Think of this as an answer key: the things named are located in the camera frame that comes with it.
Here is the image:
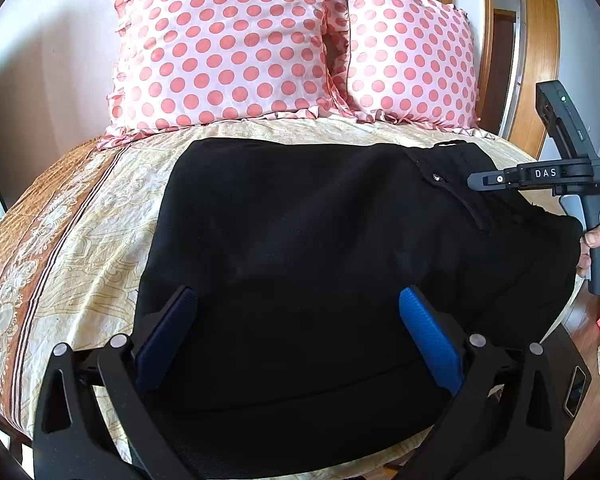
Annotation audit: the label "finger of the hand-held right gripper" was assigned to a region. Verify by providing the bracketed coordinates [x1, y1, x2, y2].
[467, 170, 518, 192]

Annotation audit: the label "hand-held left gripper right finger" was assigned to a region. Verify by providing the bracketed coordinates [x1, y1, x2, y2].
[399, 286, 568, 480]

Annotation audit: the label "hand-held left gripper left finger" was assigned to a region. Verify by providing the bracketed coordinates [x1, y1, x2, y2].
[32, 285, 198, 480]

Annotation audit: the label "black pants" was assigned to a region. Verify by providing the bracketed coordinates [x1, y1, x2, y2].
[132, 137, 583, 480]

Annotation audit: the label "wooden door panel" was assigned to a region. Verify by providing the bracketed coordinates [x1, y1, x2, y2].
[482, 0, 561, 161]

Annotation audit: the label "cream patterned bedspread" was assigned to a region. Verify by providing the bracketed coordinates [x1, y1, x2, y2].
[0, 115, 546, 480]

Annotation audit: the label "small pink polka dot pillow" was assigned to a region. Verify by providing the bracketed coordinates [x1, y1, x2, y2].
[325, 0, 482, 132]

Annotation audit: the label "smartphone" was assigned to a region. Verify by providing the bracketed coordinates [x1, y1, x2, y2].
[562, 366, 589, 418]

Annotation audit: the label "wooden nightstand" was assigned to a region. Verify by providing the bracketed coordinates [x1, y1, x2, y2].
[530, 280, 600, 477]

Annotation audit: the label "large pink polka dot pillow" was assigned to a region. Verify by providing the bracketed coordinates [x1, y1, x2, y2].
[97, 0, 351, 152]

